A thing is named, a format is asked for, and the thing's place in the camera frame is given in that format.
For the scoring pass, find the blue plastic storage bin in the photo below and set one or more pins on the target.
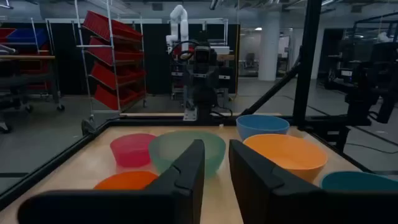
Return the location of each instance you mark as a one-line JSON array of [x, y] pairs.
[[26, 35]]

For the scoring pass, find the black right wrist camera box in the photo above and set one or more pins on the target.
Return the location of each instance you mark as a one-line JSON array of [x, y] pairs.
[[205, 56]]

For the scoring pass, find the red plastic storage bin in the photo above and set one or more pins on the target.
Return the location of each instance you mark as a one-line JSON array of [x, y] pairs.
[[99, 52], [104, 76], [101, 25], [107, 98]]

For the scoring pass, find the white metal shelf rack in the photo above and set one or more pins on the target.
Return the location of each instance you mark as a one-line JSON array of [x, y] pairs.
[[93, 46]]

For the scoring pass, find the blue plastic bowl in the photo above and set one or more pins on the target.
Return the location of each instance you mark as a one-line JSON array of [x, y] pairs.
[[261, 127]]

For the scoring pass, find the black equipment stand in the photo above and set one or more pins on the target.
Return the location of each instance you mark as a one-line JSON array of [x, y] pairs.
[[363, 96]]

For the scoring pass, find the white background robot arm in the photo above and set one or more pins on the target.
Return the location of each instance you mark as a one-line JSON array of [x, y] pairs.
[[183, 28]]

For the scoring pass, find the large orange plastic bowl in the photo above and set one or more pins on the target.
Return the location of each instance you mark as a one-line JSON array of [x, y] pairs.
[[289, 155]]

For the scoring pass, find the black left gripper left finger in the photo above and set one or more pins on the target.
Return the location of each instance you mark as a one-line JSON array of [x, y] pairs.
[[174, 202]]

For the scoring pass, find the pale green plastic bowl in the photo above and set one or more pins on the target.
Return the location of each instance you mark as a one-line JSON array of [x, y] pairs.
[[168, 149]]

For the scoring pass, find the black aluminium table frame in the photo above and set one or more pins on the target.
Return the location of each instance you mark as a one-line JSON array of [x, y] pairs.
[[306, 62]]

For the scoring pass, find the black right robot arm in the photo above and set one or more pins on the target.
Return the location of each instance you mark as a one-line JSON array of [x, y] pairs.
[[203, 98]]

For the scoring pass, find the silver metal bracket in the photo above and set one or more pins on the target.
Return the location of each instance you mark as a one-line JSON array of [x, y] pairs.
[[189, 114]]

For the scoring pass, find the white round pillar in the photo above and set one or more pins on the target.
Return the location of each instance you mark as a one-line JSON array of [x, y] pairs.
[[273, 46]]

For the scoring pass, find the wooden top cart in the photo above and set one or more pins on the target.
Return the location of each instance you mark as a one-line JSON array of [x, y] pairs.
[[28, 57]]

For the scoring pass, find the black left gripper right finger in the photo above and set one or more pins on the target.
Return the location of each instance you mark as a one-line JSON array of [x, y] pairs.
[[264, 199]]

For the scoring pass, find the small pink plastic bowl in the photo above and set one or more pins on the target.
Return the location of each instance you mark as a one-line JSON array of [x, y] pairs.
[[132, 152]]

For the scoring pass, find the small orange plastic bowl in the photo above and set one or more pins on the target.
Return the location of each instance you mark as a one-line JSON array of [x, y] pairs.
[[124, 182]]

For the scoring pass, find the teal plastic bowl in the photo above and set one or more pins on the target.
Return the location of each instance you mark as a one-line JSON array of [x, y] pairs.
[[357, 182]]

